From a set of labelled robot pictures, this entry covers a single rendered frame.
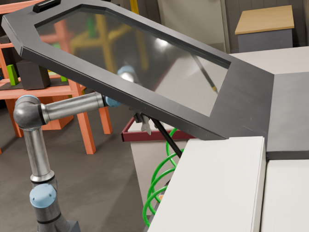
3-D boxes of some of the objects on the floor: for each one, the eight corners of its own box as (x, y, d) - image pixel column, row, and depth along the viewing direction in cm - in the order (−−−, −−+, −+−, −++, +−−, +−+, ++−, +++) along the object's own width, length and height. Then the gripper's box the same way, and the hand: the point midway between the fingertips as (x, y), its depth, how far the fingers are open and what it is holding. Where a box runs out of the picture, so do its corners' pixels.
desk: (294, 53, 728) (291, 4, 699) (297, 83, 599) (294, 25, 570) (247, 58, 749) (242, 11, 721) (240, 88, 620) (234, 32, 592)
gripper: (144, 100, 218) (162, 137, 210) (121, 104, 210) (139, 142, 202) (151, 90, 212) (171, 128, 204) (128, 93, 204) (147, 133, 196)
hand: (157, 130), depth 202 cm, fingers open, 7 cm apart
